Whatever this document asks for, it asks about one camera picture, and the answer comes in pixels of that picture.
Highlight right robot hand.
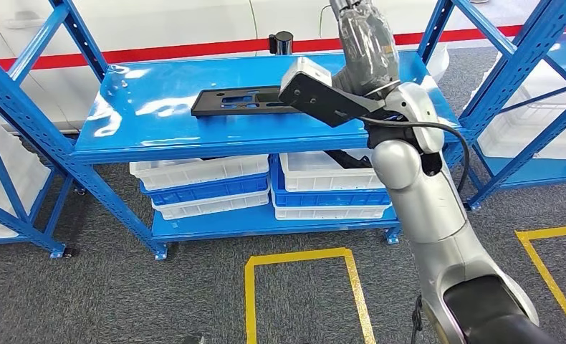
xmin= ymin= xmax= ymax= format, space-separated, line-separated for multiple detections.
xmin=329 ymin=0 xmax=403 ymax=97

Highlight black plastic panel part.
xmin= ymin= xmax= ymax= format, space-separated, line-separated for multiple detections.
xmin=325 ymin=149 xmax=374 ymax=171
xmin=191 ymin=85 xmax=307 ymax=118

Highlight blue steel shelf rack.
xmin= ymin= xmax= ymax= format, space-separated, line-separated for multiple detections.
xmin=0 ymin=0 xmax=464 ymax=261
xmin=446 ymin=0 xmax=566 ymax=212
xmin=0 ymin=111 xmax=75 ymax=259

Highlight blue plastic crate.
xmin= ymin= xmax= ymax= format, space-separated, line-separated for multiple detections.
xmin=269 ymin=154 xmax=392 ymax=209
xmin=139 ymin=173 xmax=271 ymax=206

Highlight stacked white plastic crates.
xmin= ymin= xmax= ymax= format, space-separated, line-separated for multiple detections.
xmin=477 ymin=62 xmax=566 ymax=161
xmin=0 ymin=116 xmax=52 ymax=239

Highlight white car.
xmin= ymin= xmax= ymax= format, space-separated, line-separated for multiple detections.
xmin=0 ymin=0 xmax=566 ymax=134

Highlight black stanchion post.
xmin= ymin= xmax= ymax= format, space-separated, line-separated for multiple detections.
xmin=269 ymin=30 xmax=294 ymax=56

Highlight black cable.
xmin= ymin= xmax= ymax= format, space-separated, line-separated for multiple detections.
xmin=410 ymin=293 xmax=425 ymax=344
xmin=361 ymin=116 xmax=471 ymax=194

